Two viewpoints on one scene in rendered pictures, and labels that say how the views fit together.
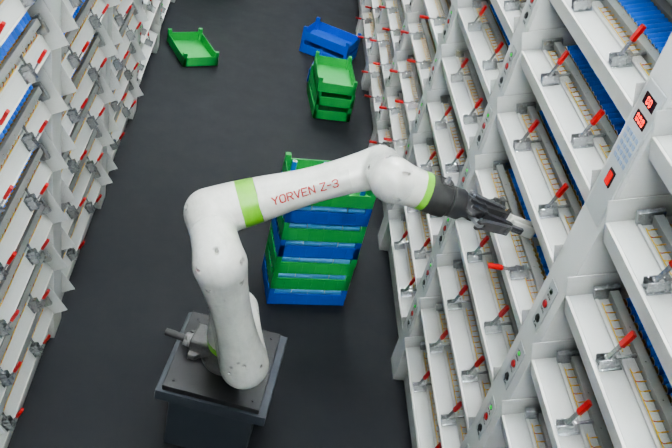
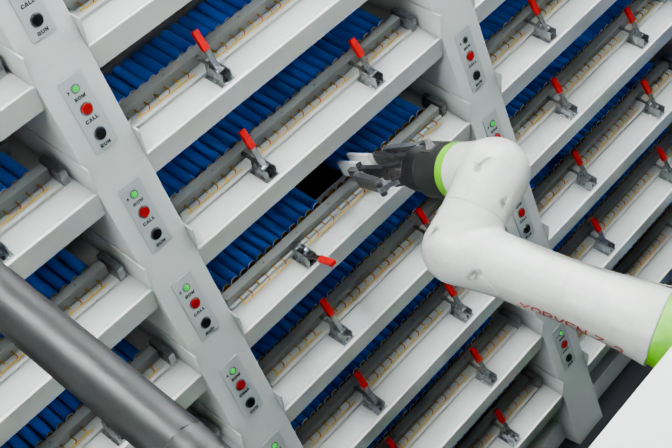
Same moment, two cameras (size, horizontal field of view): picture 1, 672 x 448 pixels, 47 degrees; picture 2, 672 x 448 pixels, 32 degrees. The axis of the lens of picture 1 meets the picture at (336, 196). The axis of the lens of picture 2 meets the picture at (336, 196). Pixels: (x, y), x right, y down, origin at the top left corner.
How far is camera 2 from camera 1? 2.50 m
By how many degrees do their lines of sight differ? 86
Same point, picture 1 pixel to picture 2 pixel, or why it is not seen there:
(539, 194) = (343, 106)
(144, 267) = not seen: outside the picture
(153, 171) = not seen: outside the picture
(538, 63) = (173, 116)
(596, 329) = not seen: outside the picture
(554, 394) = (521, 60)
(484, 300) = (399, 279)
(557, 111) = (283, 36)
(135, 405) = not seen: outside the picture
